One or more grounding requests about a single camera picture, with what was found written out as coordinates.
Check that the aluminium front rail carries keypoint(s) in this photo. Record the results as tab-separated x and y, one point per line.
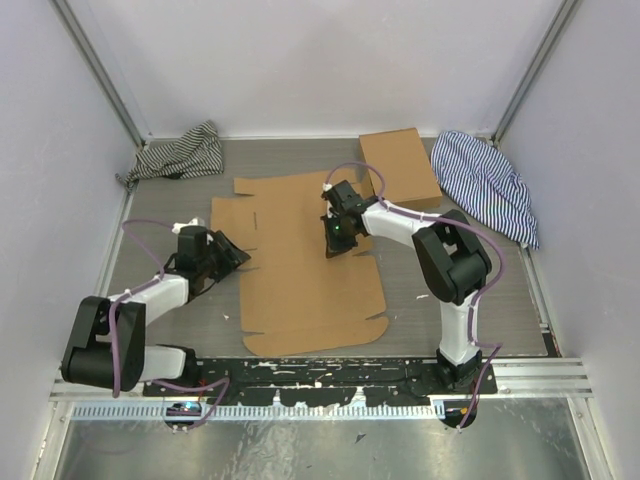
515	377

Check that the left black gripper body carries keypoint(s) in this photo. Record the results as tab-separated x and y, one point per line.
218	260

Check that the blue white striped cloth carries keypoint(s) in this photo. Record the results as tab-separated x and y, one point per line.
483	182

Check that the grey striped cloth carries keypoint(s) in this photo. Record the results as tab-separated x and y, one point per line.
197	153

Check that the white slotted cable duct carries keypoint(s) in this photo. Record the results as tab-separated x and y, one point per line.
185	411

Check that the brown cardboard box sheet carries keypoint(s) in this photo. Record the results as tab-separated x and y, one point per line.
293	299

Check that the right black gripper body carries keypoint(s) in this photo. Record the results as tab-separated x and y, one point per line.
351	238

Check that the aluminium frame post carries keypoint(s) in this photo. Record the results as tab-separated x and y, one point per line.
551	38
90	55

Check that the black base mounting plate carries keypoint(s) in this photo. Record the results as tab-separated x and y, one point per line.
322	382

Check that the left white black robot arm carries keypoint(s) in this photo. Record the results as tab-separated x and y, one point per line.
107	345

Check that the left aluminium frame post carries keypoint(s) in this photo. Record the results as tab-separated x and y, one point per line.
90	55

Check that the right aluminium frame post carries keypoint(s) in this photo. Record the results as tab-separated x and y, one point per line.
551	38

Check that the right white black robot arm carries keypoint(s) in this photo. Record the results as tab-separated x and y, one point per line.
454	264

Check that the folded brown cardboard box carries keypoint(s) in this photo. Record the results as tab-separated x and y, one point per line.
401	158

